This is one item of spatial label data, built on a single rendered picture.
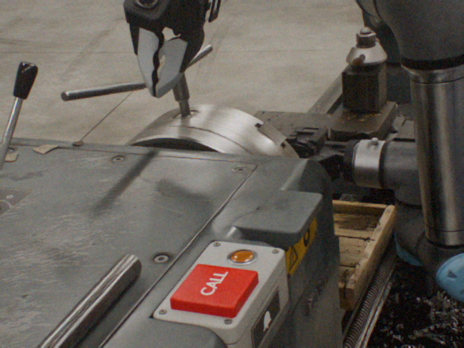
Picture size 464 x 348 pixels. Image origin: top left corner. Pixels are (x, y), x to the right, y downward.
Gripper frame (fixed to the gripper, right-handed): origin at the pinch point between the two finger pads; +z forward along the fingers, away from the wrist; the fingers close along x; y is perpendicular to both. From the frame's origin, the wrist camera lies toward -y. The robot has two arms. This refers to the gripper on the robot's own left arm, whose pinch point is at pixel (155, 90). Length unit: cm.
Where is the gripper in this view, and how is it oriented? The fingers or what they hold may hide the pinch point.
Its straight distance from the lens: 108.9
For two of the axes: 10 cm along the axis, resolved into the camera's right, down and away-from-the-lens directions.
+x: -9.0, -3.7, 2.2
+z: -2.1, 8.3, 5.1
